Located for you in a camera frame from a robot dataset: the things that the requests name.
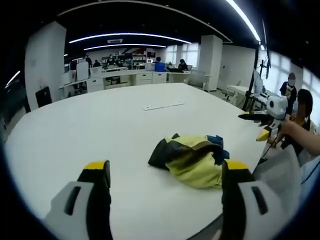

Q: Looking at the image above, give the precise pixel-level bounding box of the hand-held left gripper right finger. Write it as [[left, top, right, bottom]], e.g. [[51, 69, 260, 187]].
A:
[[220, 158, 289, 240]]

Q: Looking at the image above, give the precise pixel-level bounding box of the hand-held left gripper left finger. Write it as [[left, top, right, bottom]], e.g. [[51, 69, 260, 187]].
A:
[[43, 159, 114, 240]]

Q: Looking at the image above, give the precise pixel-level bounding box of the yellow and dark garment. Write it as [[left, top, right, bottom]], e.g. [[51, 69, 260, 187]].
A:
[[147, 133, 231, 190]]

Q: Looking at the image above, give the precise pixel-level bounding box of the person's right hand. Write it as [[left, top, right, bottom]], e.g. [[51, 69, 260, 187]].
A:
[[270, 120, 300, 148]]

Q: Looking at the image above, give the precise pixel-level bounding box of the black stand pole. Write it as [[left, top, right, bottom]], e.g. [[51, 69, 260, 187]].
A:
[[241, 41, 261, 112]]

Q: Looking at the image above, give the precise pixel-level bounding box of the person's light blue shirt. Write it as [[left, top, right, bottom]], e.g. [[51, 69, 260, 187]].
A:
[[298, 154, 320, 192]]

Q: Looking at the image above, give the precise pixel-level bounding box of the white flat strip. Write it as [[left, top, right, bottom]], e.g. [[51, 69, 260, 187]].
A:
[[141, 101, 187, 112]]

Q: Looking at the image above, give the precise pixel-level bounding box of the long ceiling light strip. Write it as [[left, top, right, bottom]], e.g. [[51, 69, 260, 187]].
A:
[[224, 0, 262, 43]]

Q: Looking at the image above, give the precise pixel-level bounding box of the black chair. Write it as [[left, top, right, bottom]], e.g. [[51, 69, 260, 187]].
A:
[[34, 86, 53, 109]]

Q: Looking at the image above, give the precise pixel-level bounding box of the white board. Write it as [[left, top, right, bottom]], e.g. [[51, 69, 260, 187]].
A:
[[75, 61, 90, 81]]

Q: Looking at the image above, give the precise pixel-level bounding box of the long white counter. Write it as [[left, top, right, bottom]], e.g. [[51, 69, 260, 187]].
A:
[[58, 65, 191, 94]]

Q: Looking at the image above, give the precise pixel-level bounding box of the thin cable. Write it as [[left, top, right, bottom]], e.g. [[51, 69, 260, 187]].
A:
[[260, 139, 279, 161]]

